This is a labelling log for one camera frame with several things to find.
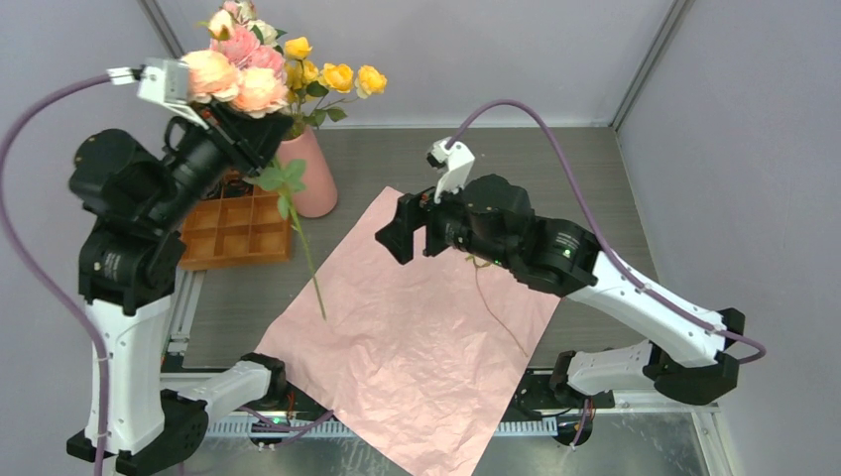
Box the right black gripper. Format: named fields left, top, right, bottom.
left=375, top=169, right=515, bottom=269

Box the peach rose stem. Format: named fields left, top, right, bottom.
left=182, top=16, right=327, bottom=319

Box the small bud thin stem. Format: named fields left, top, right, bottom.
left=464, top=254, right=530, bottom=357

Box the pink rose stem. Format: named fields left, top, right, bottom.
left=207, top=1, right=285, bottom=76

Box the white rose stem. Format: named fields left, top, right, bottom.
left=234, top=1, right=286, bottom=48

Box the purple and pink wrapping paper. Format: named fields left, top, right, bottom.
left=257, top=187, right=559, bottom=475

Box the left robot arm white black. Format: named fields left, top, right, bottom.
left=66, top=102, right=293, bottom=475

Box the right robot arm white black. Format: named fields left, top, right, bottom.
left=375, top=175, right=745, bottom=408

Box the pink cylindrical vase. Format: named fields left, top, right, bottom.
left=278, top=126, right=338, bottom=218

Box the orange compartment tray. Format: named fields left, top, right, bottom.
left=180, top=172, right=293, bottom=271

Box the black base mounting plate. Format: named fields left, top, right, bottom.
left=245, top=369, right=586, bottom=422

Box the small green-lit circuit board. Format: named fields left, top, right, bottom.
left=251, top=416, right=293, bottom=432

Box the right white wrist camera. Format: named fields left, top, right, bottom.
left=426, top=137, right=475, bottom=204

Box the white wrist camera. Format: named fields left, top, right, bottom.
left=426, top=137, right=475, bottom=204
left=106, top=58, right=209, bottom=130

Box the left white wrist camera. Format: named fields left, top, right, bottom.
left=106, top=58, right=209, bottom=130

